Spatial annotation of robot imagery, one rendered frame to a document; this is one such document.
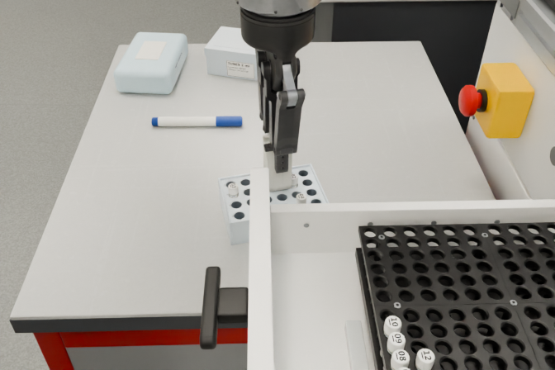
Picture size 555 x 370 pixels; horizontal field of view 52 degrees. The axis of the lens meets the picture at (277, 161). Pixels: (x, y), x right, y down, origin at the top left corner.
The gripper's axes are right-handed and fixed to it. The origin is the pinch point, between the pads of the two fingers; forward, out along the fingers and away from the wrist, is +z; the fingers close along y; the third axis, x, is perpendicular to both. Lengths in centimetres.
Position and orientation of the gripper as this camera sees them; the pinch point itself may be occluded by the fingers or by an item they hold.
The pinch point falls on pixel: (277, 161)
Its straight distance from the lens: 69.3
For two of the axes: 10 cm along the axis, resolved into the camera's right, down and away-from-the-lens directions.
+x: 9.7, -1.5, 1.9
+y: 2.4, 6.1, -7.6
